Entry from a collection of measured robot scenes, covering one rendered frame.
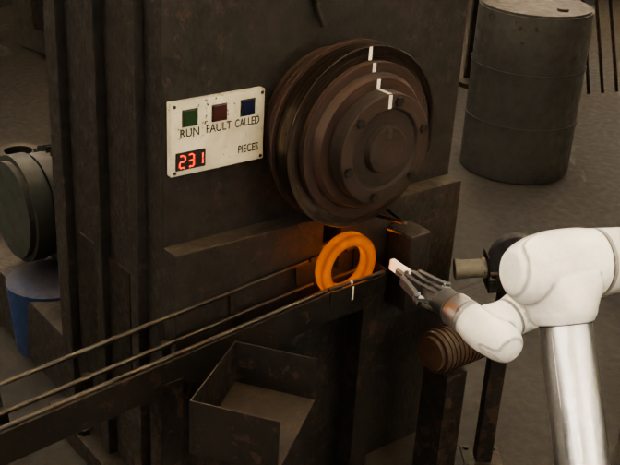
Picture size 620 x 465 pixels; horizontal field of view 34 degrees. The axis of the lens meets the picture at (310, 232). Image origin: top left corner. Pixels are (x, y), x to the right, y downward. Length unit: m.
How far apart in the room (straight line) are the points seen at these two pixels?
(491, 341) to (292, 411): 0.50
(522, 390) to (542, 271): 1.80
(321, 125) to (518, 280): 0.71
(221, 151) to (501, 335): 0.80
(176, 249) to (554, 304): 0.98
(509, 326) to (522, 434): 1.01
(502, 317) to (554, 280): 0.60
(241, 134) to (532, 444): 1.52
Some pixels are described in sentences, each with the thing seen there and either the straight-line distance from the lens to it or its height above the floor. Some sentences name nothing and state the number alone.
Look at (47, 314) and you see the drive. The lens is 3.49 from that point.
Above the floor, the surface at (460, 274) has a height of 0.66.
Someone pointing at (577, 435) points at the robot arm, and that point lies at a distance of 1.97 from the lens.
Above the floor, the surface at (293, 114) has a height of 1.21.
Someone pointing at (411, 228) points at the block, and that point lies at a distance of 2.83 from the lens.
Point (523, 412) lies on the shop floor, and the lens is 3.56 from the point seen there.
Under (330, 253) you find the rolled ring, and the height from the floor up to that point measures 0.81.
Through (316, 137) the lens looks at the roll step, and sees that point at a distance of 2.41.
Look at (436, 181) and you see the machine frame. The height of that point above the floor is 0.87.
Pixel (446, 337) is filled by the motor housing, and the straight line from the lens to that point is 2.86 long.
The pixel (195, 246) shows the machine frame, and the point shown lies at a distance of 2.50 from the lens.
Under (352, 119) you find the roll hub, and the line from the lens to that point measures 2.39.
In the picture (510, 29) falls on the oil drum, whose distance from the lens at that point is 5.17.
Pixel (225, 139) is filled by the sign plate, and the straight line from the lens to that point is 2.45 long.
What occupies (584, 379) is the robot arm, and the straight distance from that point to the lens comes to 1.96.
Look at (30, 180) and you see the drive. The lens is 3.52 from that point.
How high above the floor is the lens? 1.98
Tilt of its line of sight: 25 degrees down
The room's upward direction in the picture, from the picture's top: 3 degrees clockwise
